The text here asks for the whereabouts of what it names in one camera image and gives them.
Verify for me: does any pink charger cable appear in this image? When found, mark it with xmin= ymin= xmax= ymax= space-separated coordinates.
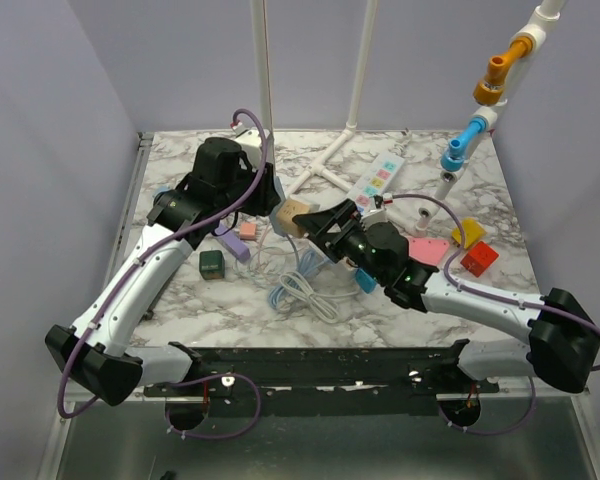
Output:
xmin=234 ymin=219 xmax=301 ymax=289

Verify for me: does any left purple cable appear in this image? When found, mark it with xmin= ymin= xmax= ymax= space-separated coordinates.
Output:
xmin=57 ymin=109 xmax=271 ymax=420

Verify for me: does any orange pipe fitting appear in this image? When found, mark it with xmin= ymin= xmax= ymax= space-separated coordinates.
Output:
xmin=473 ymin=35 xmax=534 ymax=106

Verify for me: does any wooden cube socket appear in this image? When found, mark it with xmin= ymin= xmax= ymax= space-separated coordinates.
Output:
xmin=278 ymin=198 xmax=319 ymax=238

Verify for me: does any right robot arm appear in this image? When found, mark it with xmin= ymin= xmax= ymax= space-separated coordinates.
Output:
xmin=293 ymin=200 xmax=600 ymax=394

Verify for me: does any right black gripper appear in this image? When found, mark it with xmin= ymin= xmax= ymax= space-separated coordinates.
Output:
xmin=294 ymin=198 xmax=388 ymax=284

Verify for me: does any purple cable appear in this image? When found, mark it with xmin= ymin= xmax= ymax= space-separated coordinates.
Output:
xmin=379 ymin=193 xmax=600 ymax=372
xmin=57 ymin=109 xmax=271 ymax=420

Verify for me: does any light blue cable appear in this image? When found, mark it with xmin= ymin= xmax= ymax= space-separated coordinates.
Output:
xmin=267 ymin=234 xmax=326 ymax=315

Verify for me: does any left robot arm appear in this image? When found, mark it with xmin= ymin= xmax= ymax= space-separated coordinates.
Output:
xmin=45 ymin=137 xmax=281 ymax=406

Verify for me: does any white PVC pipe frame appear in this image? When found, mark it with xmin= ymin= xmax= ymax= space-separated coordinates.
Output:
xmin=250 ymin=1 xmax=566 ymax=201

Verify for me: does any black metal base rail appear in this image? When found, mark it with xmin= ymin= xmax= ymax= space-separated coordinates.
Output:
xmin=144 ymin=340 xmax=499 ymax=419

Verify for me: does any red cube socket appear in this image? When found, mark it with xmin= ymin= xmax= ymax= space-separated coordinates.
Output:
xmin=461 ymin=241 xmax=499 ymax=277

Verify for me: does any yellow cube socket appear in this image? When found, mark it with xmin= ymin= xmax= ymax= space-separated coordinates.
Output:
xmin=451 ymin=218 xmax=486 ymax=249

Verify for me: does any purple USB power strip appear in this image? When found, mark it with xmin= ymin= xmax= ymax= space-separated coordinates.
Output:
xmin=214 ymin=224 xmax=251 ymax=263

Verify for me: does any light blue charger plug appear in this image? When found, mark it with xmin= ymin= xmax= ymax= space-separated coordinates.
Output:
xmin=153 ymin=186 xmax=170 ymax=201

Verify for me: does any white round plug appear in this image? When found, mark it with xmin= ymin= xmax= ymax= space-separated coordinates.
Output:
xmin=280 ymin=271 xmax=358 ymax=324

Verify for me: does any blue pipe fitting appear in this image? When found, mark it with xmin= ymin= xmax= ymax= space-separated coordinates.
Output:
xmin=440 ymin=115 xmax=496 ymax=172

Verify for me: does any dark green cube socket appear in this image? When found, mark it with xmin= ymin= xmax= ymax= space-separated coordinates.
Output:
xmin=198 ymin=250 xmax=225 ymax=281

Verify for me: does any blue plug adapter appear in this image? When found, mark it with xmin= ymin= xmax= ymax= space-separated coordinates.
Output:
xmin=354 ymin=268 xmax=377 ymax=294

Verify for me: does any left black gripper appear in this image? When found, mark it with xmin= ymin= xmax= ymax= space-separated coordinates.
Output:
xmin=216 ymin=155 xmax=279 ymax=216

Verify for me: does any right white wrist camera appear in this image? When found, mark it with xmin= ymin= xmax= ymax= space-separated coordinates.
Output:
xmin=361 ymin=195 xmax=392 ymax=230

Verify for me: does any pink triangular power strip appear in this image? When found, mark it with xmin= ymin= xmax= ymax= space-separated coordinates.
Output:
xmin=408 ymin=237 xmax=450 ymax=266

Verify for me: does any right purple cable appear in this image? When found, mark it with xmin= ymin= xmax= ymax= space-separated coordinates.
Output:
xmin=379 ymin=193 xmax=600 ymax=372

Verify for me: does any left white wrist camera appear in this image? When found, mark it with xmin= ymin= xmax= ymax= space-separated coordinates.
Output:
xmin=232 ymin=123 xmax=265 ymax=168

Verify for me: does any white multicolour power strip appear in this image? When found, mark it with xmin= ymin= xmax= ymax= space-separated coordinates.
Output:
xmin=347 ymin=152 xmax=405 ymax=213

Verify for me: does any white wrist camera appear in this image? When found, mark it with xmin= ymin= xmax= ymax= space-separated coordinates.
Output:
xmin=361 ymin=195 xmax=392 ymax=230
xmin=232 ymin=123 xmax=265 ymax=168

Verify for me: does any pink charger plug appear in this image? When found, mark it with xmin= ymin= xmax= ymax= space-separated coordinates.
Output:
xmin=239 ymin=222 xmax=257 ymax=241

